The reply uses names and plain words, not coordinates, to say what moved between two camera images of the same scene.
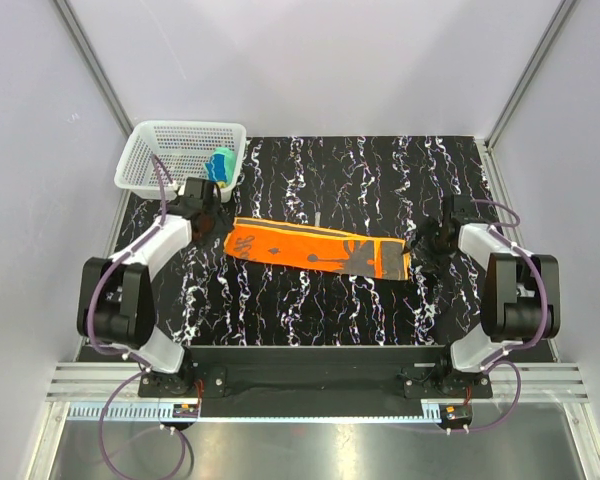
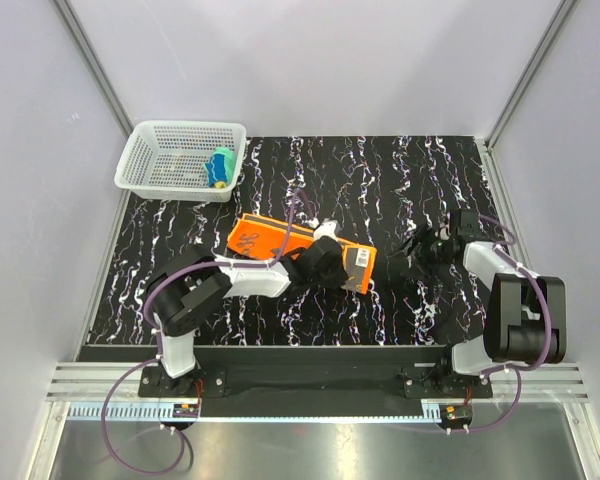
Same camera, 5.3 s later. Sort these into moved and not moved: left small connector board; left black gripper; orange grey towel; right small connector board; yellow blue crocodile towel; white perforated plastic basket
Moved: orange grey towel; left black gripper
Not moved: yellow blue crocodile towel; right small connector board; white perforated plastic basket; left small connector board
